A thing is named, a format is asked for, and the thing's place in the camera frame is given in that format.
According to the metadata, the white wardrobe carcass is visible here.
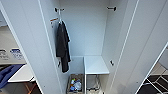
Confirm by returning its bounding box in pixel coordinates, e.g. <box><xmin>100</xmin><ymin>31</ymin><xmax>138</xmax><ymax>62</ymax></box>
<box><xmin>36</xmin><ymin>0</ymin><xmax>141</xmax><ymax>94</ymax></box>

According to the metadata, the white inner shelf unit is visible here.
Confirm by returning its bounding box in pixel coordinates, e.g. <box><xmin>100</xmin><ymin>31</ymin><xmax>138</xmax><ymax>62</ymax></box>
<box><xmin>83</xmin><ymin>55</ymin><xmax>111</xmax><ymax>94</ymax></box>

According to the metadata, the black t-shirt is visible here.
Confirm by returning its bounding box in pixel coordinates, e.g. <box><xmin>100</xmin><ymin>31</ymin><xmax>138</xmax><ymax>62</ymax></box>
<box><xmin>54</xmin><ymin>21</ymin><xmax>72</xmax><ymax>74</ymax></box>

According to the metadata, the dark door hinge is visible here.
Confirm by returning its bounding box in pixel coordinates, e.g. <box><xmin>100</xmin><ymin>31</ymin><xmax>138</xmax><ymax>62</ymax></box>
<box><xmin>109</xmin><ymin>59</ymin><xmax>115</xmax><ymax>67</ymax></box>
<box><xmin>56</xmin><ymin>60</ymin><xmax>62</xmax><ymax>69</ymax></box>

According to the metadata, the white clothes hanger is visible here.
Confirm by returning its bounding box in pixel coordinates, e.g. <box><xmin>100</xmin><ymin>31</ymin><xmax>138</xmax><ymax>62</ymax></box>
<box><xmin>56</xmin><ymin>7</ymin><xmax>65</xmax><ymax>26</ymax></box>

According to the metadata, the orange warning sticker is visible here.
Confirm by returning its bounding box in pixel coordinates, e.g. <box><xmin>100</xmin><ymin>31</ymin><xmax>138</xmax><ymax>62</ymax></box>
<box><xmin>49</xmin><ymin>17</ymin><xmax>60</xmax><ymax>26</ymax></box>

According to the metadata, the black wardrobe hook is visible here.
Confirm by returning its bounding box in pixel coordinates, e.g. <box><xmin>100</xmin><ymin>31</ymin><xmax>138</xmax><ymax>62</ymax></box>
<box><xmin>53</xmin><ymin>7</ymin><xmax>66</xmax><ymax>13</ymax></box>
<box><xmin>106</xmin><ymin>5</ymin><xmax>118</xmax><ymax>12</ymax></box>

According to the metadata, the orange folding stand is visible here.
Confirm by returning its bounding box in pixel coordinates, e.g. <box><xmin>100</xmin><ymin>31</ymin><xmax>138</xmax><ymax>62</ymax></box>
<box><xmin>23</xmin><ymin>81</ymin><xmax>38</xmax><ymax>94</ymax></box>

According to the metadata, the white folding table top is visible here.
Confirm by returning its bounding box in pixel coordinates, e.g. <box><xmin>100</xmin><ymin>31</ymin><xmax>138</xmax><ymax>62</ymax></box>
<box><xmin>7</xmin><ymin>63</ymin><xmax>36</xmax><ymax>84</ymax></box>

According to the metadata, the blue cloth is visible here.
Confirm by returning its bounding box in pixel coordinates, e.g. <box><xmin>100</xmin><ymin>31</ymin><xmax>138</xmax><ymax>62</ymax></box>
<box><xmin>0</xmin><ymin>64</ymin><xmax>25</xmax><ymax>90</ymax></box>

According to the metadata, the white drying rack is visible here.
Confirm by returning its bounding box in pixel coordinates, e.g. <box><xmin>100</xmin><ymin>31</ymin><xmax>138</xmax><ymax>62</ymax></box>
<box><xmin>135</xmin><ymin>73</ymin><xmax>168</xmax><ymax>94</ymax></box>

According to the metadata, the blue white wall sign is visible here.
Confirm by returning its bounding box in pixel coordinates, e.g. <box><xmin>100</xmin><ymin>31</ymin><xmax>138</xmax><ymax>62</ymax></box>
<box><xmin>9</xmin><ymin>48</ymin><xmax>25</xmax><ymax>61</ymax></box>

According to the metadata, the grey white wall sign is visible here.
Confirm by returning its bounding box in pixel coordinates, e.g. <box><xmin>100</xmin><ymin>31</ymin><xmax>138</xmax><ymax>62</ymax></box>
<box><xmin>0</xmin><ymin>49</ymin><xmax>10</xmax><ymax>61</ymax></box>

